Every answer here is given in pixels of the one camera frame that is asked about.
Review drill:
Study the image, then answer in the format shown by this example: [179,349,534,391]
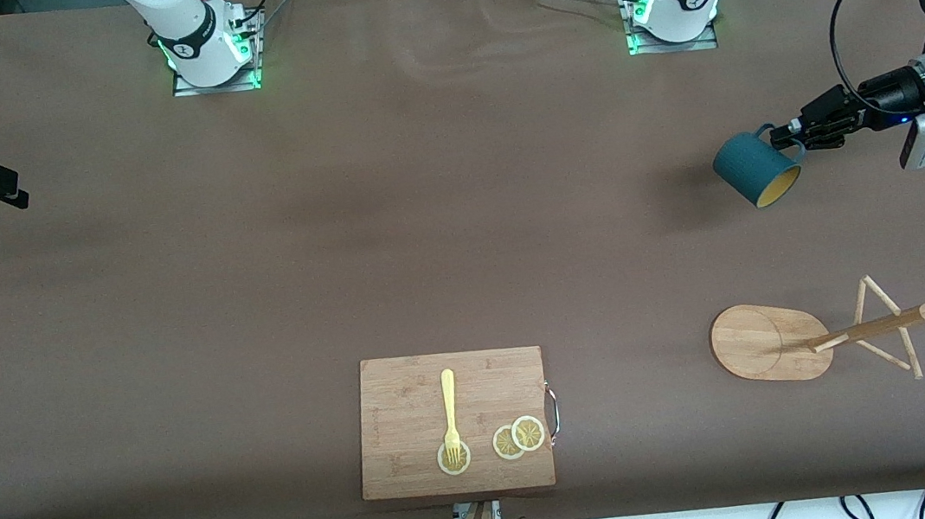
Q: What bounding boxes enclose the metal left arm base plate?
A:
[620,0,720,59]

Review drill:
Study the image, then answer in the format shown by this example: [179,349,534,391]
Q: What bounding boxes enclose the yellow plastic fork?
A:
[436,368,466,468]

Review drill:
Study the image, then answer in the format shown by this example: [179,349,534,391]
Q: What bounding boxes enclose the teal mug yellow inside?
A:
[709,121,813,215]

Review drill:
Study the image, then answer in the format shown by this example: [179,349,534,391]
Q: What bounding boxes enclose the lemon slice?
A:
[510,413,548,454]
[491,423,528,463]
[435,438,474,478]

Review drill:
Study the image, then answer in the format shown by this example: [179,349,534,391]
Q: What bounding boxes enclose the metal beam bracket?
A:
[452,499,503,519]

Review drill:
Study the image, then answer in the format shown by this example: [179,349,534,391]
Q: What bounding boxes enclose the wooden cup rack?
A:
[704,269,925,403]

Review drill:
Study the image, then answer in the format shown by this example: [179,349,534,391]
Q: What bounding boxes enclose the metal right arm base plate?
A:
[165,8,274,99]

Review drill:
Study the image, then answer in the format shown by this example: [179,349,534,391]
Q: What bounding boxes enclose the wooden cutting board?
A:
[347,339,559,508]

